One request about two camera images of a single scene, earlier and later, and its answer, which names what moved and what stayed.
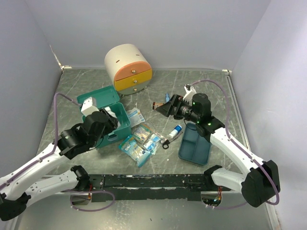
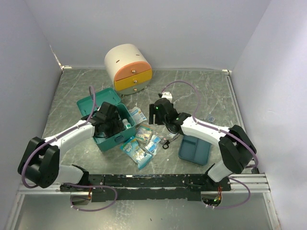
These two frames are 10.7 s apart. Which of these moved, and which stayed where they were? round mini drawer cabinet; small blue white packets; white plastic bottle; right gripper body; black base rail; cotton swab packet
Moved: white plastic bottle; right gripper body
Stayed: small blue white packets; round mini drawer cabinet; cotton swab packet; black base rail
